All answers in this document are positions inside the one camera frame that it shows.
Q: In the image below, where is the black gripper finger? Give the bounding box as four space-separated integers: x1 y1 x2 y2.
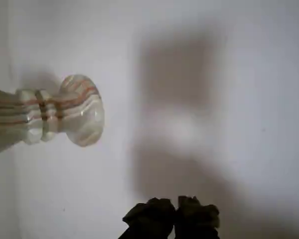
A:
175 196 220 239
119 197 176 239

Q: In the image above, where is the striped onyx stone vase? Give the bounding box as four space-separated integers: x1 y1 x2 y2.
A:
0 74 105 160

